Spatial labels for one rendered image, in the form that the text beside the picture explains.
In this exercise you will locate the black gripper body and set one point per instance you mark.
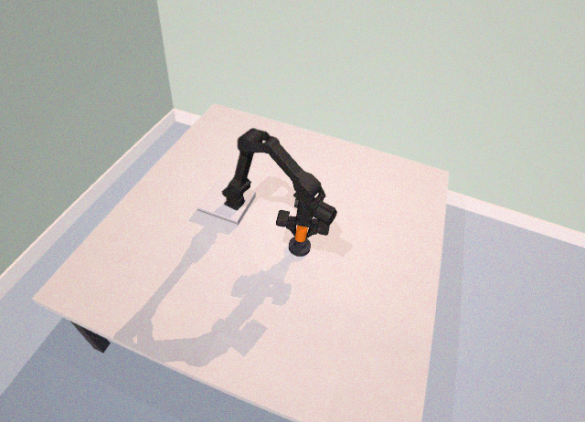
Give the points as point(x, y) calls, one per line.
point(284, 220)

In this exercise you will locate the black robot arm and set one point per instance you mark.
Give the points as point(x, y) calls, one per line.
point(305, 184)

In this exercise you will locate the orange cylinder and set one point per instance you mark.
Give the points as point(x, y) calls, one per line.
point(301, 233)

